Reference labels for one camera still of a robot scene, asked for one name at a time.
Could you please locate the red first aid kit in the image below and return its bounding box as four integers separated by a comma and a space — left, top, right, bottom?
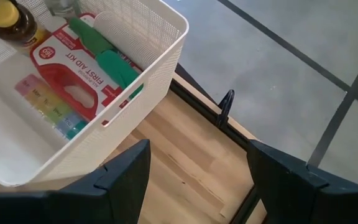
29, 12, 144, 127

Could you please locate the rainbow weekly pill organizer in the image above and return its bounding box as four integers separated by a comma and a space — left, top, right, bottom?
14, 73, 90, 141

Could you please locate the clear vitamin bottle white cap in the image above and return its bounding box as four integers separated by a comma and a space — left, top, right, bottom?
44, 0, 81, 20

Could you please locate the fish oil bottle yellow lid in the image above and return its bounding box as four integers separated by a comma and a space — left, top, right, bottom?
0, 0, 51, 54

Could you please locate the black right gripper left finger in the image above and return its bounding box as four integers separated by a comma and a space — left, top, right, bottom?
0, 139, 151, 224

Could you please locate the black loop handle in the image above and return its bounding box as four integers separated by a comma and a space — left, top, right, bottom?
216, 89, 236, 128

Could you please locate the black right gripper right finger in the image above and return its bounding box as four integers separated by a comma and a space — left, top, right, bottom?
249, 139, 358, 224

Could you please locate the white perforated plastic basket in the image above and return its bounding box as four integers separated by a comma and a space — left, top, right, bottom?
0, 0, 190, 187

